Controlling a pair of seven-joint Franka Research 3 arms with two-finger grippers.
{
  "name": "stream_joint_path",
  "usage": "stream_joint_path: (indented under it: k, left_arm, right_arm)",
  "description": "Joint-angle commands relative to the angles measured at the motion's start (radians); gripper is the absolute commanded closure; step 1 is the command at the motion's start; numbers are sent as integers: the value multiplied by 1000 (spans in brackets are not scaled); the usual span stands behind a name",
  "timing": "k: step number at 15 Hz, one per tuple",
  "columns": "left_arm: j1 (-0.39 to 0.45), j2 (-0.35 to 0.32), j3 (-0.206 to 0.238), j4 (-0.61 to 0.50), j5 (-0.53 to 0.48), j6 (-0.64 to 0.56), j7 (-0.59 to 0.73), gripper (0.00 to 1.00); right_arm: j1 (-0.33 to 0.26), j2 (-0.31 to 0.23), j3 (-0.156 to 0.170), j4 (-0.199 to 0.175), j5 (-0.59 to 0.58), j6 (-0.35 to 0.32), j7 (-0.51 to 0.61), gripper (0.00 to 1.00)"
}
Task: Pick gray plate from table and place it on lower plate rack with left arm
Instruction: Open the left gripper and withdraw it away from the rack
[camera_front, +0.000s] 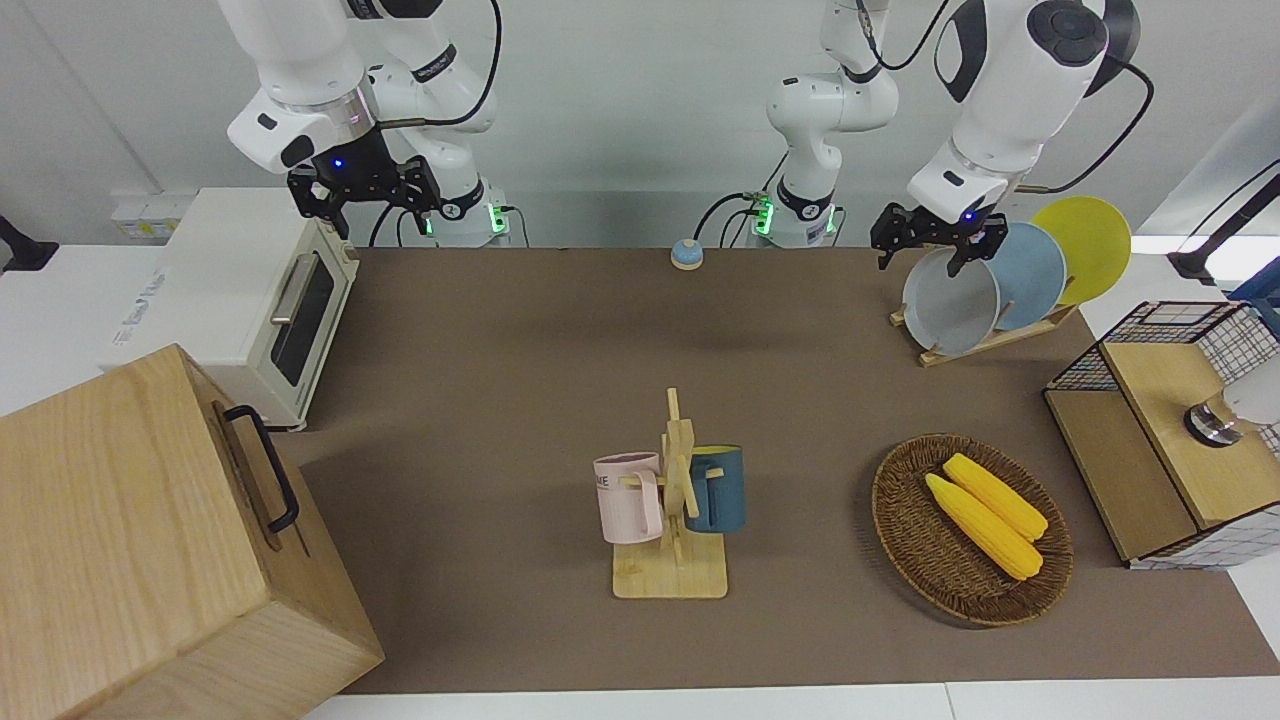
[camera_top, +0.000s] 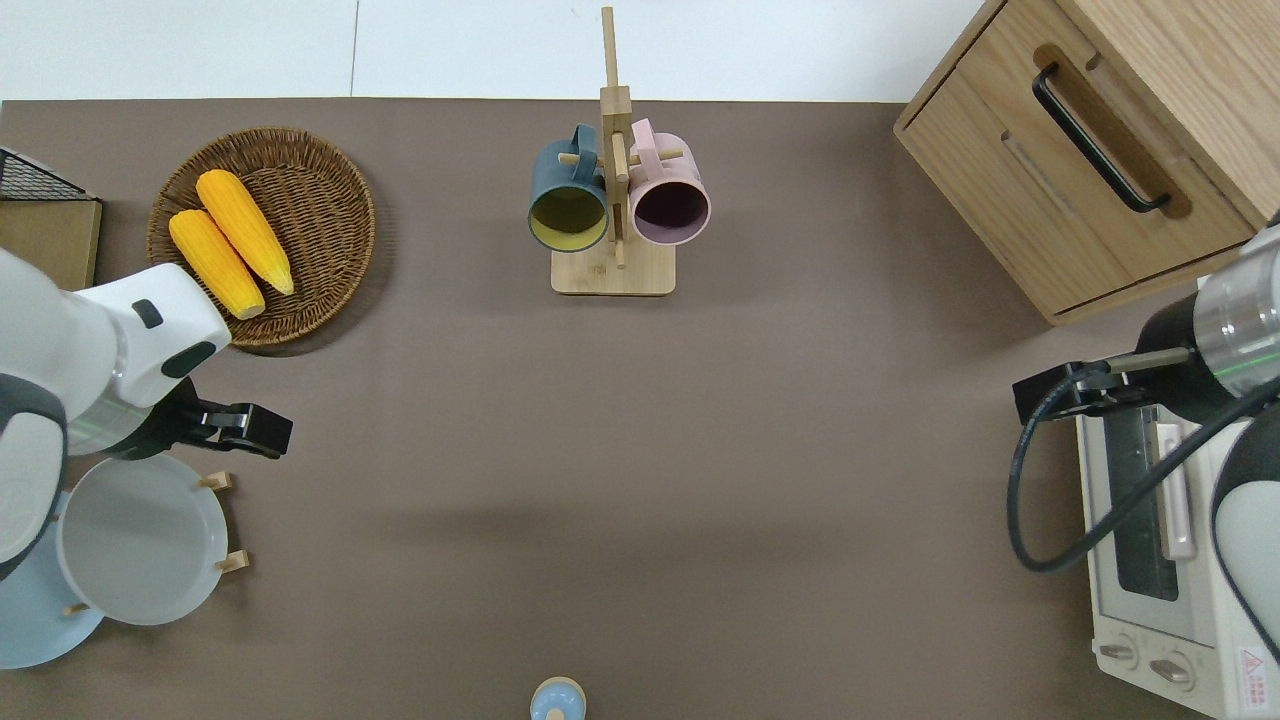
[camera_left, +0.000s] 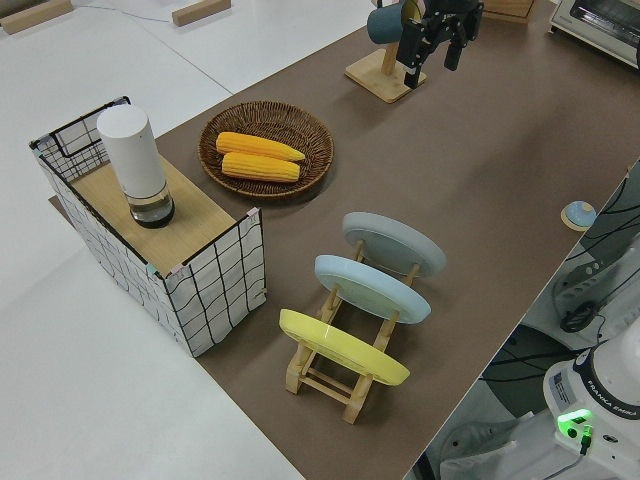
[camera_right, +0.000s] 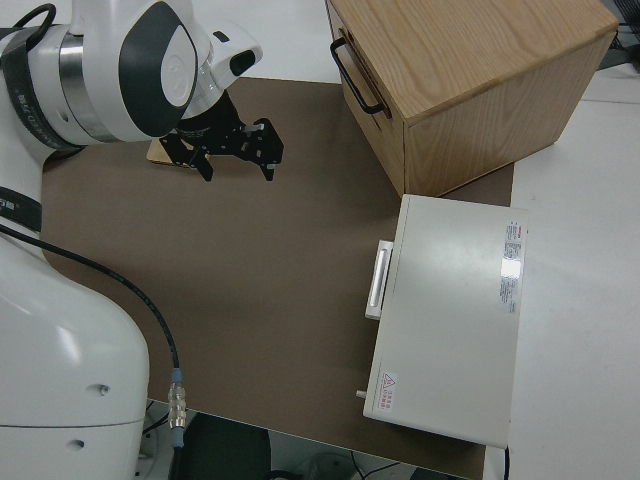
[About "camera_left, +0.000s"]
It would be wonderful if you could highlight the wooden board lid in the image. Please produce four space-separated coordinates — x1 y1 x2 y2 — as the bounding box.
69 155 236 266

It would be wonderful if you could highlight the small blue round object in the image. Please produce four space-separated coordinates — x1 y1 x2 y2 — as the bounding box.
560 200 596 232

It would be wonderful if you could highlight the yellow plate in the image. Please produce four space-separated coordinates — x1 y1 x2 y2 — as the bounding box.
278 308 412 387

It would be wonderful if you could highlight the wooden block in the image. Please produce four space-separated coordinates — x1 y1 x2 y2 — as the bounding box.
0 0 74 35
171 0 233 26

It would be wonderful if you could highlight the black coiled cable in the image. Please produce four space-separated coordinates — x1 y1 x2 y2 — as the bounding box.
559 302 597 334

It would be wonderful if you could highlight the dark teal mug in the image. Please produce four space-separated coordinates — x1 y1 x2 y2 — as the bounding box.
367 0 426 45

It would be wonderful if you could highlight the yellow corn cob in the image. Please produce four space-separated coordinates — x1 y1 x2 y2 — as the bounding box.
215 130 307 162
220 152 302 183

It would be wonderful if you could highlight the brown wicker basket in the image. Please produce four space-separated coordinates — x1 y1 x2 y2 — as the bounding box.
198 100 335 197

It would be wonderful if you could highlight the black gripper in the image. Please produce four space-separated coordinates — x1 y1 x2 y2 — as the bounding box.
398 0 484 89

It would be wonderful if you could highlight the white cylinder glass base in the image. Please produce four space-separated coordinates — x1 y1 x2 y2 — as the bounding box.
96 105 177 230

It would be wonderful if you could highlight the cream toaster oven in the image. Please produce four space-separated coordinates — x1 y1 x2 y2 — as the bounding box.
545 0 640 71

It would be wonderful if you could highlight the black wire grid box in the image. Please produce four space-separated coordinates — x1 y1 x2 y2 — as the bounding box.
28 95 267 359

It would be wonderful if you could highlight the gray plate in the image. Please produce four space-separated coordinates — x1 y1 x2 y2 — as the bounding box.
342 211 447 277

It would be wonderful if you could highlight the light blue plate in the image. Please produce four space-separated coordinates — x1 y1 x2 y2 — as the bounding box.
313 254 432 326

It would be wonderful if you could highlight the wooden plate rack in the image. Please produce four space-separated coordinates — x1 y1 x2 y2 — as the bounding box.
284 239 422 425

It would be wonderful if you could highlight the white vented equipment housing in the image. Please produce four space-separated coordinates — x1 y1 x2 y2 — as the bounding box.
549 244 626 321

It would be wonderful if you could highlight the wooden mug tree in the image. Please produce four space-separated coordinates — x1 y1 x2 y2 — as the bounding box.
344 0 428 105

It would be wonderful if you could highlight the green plugged cable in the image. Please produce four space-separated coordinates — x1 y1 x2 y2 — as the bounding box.
574 423 595 457

